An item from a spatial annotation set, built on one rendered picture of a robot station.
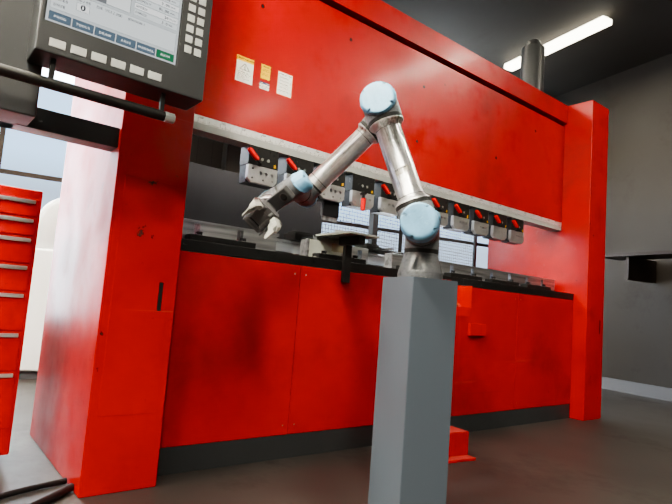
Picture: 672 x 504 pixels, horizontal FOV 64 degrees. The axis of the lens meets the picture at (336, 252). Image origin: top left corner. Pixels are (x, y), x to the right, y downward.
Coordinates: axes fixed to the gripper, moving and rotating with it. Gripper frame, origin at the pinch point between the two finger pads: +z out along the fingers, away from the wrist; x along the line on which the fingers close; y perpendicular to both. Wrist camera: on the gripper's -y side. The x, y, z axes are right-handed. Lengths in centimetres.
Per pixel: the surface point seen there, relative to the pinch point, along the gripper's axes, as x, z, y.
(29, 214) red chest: 55, -45, 71
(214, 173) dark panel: 23, -137, 33
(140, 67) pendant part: 53, -10, -3
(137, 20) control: 63, -14, -11
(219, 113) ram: 37, -87, 1
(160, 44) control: 55, -16, -11
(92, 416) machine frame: -8, -5, 88
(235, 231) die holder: -2, -77, 31
